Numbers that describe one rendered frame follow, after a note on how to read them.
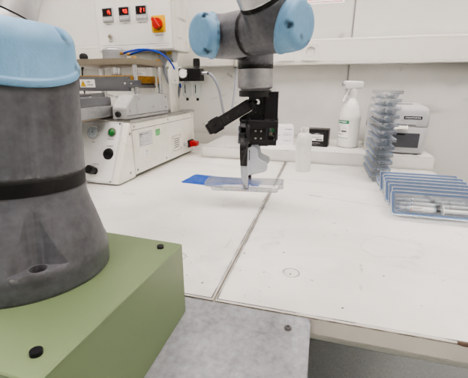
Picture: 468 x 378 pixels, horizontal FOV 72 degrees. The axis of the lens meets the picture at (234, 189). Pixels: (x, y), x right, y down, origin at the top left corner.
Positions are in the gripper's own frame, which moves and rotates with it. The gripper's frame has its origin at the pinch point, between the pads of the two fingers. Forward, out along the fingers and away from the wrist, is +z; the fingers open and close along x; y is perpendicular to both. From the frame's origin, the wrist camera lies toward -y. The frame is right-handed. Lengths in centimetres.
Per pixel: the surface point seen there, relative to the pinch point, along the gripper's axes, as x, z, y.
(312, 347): 37, 82, 23
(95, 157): 12.5, -0.6, -46.9
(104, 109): 14.5, -14.4, -43.2
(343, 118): 58, -8, 29
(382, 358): 36, 82, 50
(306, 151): 34.1, 0.2, 15.4
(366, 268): -25.0, 6.8, 23.2
